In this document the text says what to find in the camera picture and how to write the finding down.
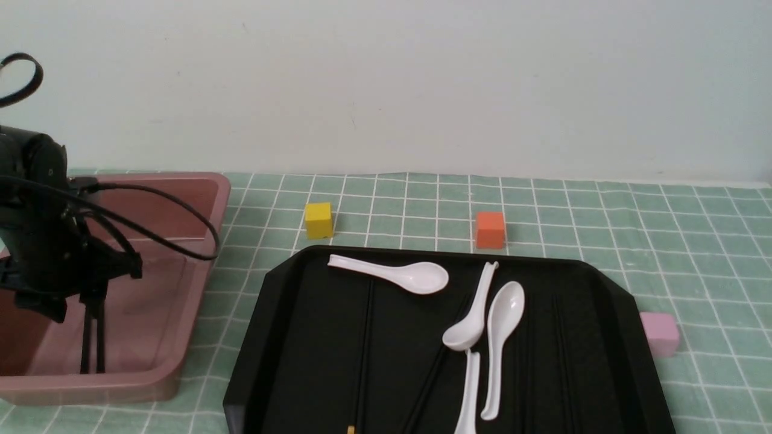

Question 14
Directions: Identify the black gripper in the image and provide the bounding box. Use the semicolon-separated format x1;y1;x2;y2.
2;205;143;374

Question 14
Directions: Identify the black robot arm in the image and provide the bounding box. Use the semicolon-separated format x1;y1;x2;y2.
2;127;142;374

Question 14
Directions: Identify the pink plastic bin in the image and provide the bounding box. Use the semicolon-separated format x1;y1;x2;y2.
1;172;231;406

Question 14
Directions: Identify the yellow cube block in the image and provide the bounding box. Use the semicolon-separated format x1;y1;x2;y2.
304;201;334;239

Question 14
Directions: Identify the black plastic tray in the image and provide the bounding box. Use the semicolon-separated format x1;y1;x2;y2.
223;245;676;433

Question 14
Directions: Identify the black chopstick gold tip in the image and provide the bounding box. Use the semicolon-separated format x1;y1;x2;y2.
346;278;375;433

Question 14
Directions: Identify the white spoon top left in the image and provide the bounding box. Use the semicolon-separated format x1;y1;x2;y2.
327;254;449;295

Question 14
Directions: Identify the white spoon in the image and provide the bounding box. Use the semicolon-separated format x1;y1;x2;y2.
480;281;525;421
327;254;449;295

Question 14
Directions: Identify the white spoon upside-down middle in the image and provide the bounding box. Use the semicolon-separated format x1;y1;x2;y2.
442;262;499;351

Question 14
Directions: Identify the black chopstick diagonal centre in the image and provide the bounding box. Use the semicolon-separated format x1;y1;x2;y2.
402;295;472;434

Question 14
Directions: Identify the orange cube block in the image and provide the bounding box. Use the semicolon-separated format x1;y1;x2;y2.
475;212;507;250

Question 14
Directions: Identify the white spoon right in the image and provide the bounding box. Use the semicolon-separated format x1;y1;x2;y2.
480;281;525;421

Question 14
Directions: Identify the pink cube block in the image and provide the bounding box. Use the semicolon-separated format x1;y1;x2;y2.
640;312;680;358

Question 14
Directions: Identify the green checkered tablecloth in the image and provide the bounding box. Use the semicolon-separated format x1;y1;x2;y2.
1;172;771;433

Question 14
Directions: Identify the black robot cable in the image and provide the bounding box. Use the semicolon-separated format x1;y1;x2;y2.
0;53;220;262

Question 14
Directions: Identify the white spoon handle bottom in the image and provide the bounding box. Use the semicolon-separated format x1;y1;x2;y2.
454;349;481;434

